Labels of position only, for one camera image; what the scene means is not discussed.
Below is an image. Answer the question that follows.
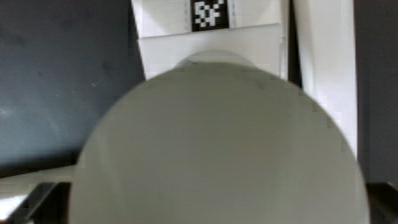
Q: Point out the white lamp bulb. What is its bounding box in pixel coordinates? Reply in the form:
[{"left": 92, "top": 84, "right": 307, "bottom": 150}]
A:
[{"left": 67, "top": 49, "right": 371, "bottom": 224}]

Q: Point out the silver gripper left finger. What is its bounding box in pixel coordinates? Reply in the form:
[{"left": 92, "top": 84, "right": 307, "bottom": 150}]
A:
[{"left": 1, "top": 182, "right": 60, "bottom": 224}]

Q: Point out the white U-shaped fence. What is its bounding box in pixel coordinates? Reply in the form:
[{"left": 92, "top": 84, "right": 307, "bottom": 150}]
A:
[{"left": 0, "top": 0, "right": 357, "bottom": 224}]

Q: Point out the white lamp base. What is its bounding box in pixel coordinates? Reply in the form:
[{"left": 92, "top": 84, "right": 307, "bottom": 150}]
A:
[{"left": 129, "top": 0, "right": 289, "bottom": 78}]

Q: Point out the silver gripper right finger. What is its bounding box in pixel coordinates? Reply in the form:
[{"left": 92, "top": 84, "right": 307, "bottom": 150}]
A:
[{"left": 365, "top": 182, "right": 398, "bottom": 224}]

